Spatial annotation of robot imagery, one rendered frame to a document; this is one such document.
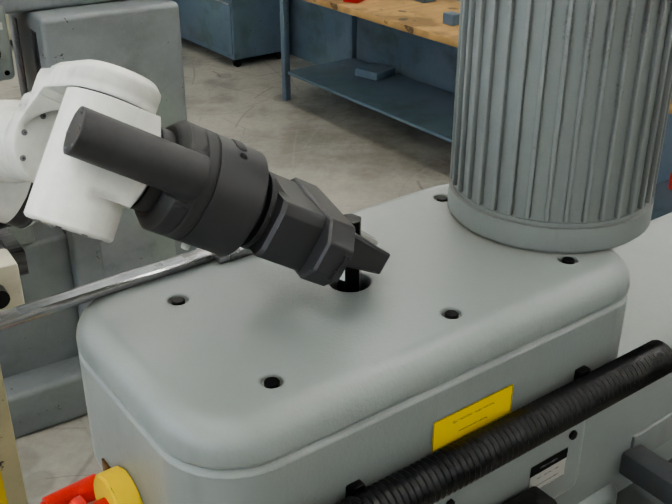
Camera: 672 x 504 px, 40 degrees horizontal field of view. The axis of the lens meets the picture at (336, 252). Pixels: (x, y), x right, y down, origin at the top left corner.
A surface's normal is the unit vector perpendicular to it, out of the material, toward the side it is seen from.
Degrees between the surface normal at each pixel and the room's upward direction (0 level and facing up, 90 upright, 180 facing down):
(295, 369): 0
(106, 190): 71
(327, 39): 90
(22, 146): 76
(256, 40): 90
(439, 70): 90
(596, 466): 90
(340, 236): 53
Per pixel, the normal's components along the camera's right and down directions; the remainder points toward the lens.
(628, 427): 0.59, 0.37
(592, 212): 0.19, 0.45
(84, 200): 0.38, 0.04
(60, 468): 0.00, -0.89
